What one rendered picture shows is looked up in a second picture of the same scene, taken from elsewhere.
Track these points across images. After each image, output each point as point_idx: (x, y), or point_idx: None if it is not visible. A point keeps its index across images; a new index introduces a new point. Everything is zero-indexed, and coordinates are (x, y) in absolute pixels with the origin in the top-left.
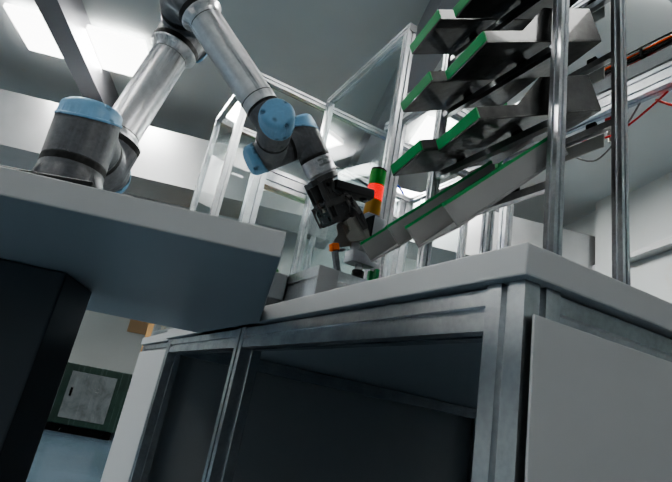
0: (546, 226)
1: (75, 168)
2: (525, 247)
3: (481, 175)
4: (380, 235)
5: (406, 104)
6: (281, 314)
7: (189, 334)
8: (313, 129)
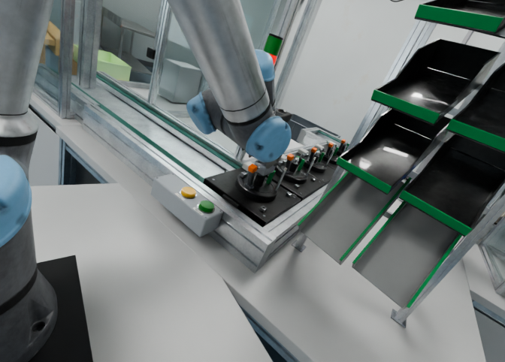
0: (434, 277)
1: (0, 326)
2: None
3: (401, 191)
4: (311, 213)
5: (381, 100)
6: (251, 314)
7: (101, 175)
8: (272, 82)
